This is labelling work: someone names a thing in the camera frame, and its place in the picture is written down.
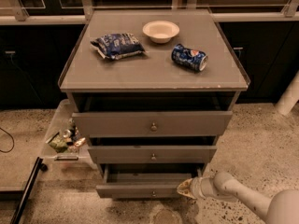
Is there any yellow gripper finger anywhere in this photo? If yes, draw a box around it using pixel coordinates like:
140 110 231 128
177 178 194 199

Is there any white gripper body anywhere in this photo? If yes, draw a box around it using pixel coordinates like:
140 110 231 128
190 177 218 199

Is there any grey bottom drawer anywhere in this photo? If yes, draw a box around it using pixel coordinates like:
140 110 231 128
96 163 204 199

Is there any grey drawer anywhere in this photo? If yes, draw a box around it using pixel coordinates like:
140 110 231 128
73 111 233 138
96 163 204 199
88 146 217 164

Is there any grey middle drawer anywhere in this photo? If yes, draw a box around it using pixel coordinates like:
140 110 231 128
88 146 217 164

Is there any grey drawer cabinet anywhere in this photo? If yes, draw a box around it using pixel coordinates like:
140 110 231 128
57 8 251 179

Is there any grey top drawer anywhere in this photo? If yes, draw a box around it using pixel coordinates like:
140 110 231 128
73 111 233 138

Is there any blue pepsi can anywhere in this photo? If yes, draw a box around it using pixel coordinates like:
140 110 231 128
171 44 208 72

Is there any clear plastic storage bin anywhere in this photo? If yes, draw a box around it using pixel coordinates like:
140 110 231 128
40 99 96 169

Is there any green snack packet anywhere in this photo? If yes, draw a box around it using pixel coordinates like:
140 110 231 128
47 133 68 153

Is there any white bowl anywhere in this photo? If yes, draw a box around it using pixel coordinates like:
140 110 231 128
143 21 179 44

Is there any blue chip bag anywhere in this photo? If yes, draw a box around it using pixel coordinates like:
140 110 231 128
91 33 145 61

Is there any white cylindrical post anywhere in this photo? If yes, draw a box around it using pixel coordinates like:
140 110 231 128
276 71 299 116

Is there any black floor rail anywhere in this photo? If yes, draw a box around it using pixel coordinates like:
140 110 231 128
9 157 44 224

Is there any black cable on floor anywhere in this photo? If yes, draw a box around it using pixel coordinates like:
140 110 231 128
0 127 16 154

